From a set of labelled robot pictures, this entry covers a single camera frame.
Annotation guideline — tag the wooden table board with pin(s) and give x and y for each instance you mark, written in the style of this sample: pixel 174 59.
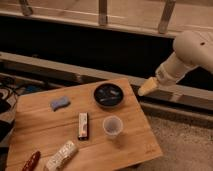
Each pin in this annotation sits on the wooden table board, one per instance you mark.
pixel 107 139

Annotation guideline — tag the metal railing post left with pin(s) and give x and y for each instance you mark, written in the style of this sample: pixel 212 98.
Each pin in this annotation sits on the metal railing post left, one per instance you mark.
pixel 25 8

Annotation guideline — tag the blue sponge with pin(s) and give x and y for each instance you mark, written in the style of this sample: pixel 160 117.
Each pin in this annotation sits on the blue sponge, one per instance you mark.
pixel 59 103

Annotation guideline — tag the metal railing post right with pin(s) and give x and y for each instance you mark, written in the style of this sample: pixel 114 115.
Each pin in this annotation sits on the metal railing post right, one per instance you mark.
pixel 166 15

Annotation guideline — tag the metal railing post middle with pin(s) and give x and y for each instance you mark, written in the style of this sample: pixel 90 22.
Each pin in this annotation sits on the metal railing post middle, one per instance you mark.
pixel 102 9

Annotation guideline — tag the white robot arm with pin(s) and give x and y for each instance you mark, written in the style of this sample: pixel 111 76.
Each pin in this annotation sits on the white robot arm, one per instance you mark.
pixel 191 49

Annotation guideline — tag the metal railing post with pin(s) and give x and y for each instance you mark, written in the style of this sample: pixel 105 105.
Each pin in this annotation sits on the metal railing post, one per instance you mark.
pixel 25 8
pixel 102 9
pixel 166 15

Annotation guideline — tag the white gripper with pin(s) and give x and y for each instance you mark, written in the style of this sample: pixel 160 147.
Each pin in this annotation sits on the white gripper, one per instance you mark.
pixel 151 84

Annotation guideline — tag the red handled tool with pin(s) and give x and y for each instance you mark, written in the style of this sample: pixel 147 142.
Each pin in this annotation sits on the red handled tool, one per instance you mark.
pixel 32 162

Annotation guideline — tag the black ceramic bowl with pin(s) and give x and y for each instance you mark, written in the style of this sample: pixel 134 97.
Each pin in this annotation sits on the black ceramic bowl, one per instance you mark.
pixel 108 95

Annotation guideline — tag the clear plastic cup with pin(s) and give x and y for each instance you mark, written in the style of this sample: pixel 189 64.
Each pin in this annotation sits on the clear plastic cup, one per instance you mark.
pixel 112 126

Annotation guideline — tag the rectangular candy bar pack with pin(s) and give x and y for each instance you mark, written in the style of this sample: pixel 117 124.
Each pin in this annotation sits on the rectangular candy bar pack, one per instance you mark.
pixel 83 126

